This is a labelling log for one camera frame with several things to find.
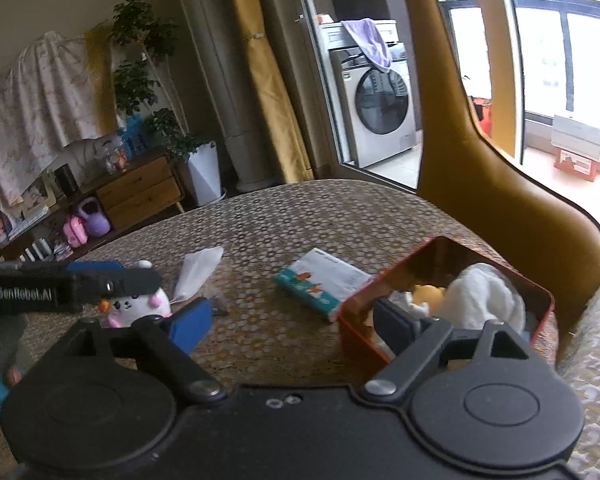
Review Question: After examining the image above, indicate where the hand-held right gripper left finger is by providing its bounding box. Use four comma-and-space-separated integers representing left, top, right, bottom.
70, 297, 228, 407

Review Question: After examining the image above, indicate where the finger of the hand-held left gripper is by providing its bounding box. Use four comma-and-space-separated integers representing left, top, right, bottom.
79, 269, 163, 307
64, 259, 127, 282

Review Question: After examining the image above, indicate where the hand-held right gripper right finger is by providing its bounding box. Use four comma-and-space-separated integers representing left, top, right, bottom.
361, 297, 541, 401

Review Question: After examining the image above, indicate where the white bunny plush with carrot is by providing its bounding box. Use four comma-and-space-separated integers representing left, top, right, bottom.
100, 259, 173, 330

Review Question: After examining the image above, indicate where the yellow duck plush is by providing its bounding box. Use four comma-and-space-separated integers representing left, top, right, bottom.
411, 284, 449, 312

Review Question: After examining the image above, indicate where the white cloth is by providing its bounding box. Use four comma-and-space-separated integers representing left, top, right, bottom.
430, 262, 527, 332

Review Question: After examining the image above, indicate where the red tin box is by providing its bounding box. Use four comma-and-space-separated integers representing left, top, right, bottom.
337, 235, 556, 367

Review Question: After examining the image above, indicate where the person's left hand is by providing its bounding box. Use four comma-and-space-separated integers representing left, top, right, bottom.
0, 316, 27, 387

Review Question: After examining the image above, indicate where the pink toy backpack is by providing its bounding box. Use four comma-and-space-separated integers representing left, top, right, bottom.
62, 215, 88, 248

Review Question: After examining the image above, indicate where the purple kettlebell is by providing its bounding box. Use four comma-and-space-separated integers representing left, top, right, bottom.
77, 197, 112, 237

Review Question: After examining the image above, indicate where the white tissue plastic wrapper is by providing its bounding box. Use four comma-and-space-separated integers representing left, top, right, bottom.
172, 246, 226, 302

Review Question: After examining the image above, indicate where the wooden drawer cabinet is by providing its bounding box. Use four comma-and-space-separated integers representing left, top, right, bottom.
94, 155, 186, 228

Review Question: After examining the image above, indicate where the teal printed tissue packet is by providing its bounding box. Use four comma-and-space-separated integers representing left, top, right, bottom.
272, 247, 374, 323

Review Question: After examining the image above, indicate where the clear bag of toys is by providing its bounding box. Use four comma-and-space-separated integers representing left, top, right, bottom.
97, 135, 131, 175

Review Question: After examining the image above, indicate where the white plant pot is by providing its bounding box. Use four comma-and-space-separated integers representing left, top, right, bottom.
185, 142, 227, 206

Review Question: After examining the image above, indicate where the blue gift bag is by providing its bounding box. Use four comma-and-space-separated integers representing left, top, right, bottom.
122, 114, 151, 156

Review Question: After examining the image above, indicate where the cream patterned cover cloth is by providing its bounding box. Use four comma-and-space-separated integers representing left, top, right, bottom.
0, 31, 118, 206

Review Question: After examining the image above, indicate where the yellow leather chair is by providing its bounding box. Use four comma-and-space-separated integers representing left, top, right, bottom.
352, 0, 600, 371

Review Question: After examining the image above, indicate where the green potted tree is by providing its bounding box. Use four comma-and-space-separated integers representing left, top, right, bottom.
109, 0, 216, 163

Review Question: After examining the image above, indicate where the white washing machine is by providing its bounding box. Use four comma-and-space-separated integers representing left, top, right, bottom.
320, 20, 417, 168

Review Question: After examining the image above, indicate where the beige standing air conditioner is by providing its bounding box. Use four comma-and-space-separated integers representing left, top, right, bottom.
172, 0, 286, 192

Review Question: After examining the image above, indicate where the red crate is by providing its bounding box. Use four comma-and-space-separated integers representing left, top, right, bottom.
472, 96, 494, 137

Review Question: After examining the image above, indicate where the yellow curtain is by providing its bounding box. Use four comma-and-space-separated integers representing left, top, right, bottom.
222, 0, 315, 183

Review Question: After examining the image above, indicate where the cardboard box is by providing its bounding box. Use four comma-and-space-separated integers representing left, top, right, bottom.
551, 114, 600, 182

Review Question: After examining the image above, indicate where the purple towel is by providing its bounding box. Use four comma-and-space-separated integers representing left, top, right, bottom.
341, 18, 393, 72

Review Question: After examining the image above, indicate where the picture frame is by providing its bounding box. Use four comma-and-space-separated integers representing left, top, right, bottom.
20, 175, 51, 218

